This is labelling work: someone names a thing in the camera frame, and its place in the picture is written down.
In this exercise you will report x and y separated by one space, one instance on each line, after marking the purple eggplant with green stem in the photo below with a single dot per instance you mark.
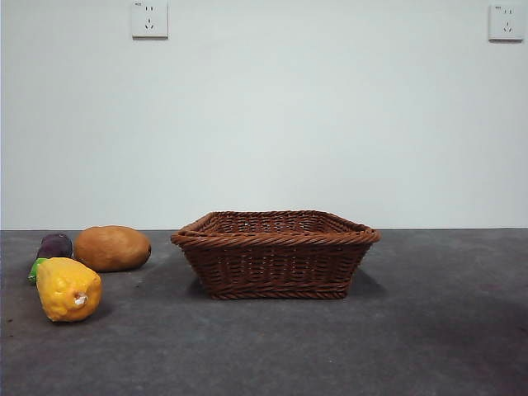
55 245

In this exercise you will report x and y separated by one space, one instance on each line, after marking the white wall socket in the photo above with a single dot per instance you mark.
506 22
150 20

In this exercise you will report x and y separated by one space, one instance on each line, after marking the brown potato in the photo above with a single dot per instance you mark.
111 247

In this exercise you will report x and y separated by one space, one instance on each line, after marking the brown wicker basket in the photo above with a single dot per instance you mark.
272 264

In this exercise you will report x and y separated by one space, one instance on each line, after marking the yellow corn cob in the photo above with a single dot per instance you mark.
66 288

